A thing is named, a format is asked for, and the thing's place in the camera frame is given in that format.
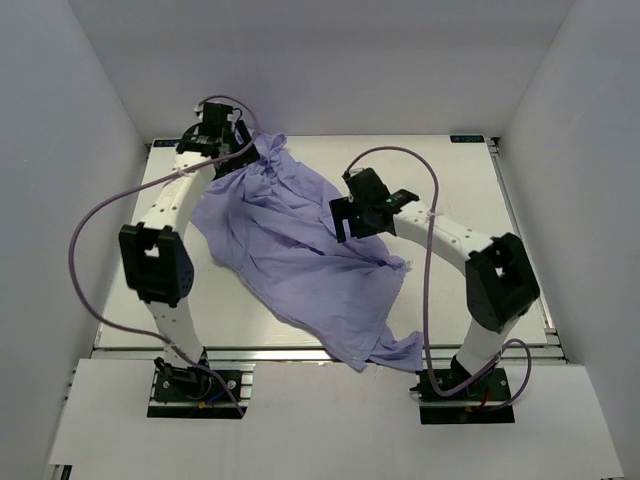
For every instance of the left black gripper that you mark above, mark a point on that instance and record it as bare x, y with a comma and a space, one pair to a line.
238, 162

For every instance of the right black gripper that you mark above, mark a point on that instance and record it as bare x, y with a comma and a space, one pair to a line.
344, 209

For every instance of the purple jacket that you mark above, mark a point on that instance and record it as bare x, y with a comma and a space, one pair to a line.
270, 223

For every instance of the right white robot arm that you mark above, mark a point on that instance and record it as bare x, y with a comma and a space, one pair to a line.
499, 279

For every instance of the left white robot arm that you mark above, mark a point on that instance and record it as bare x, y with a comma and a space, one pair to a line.
156, 262

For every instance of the left blue table label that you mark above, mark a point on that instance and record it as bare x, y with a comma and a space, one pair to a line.
165, 143

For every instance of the blue table label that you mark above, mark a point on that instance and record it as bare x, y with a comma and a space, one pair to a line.
165, 143
463, 139

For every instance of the right blue table label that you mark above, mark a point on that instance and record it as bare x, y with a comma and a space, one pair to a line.
463, 139

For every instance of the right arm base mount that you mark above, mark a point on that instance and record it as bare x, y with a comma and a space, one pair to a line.
480, 403

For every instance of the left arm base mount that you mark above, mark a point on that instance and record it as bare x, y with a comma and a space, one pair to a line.
190, 393

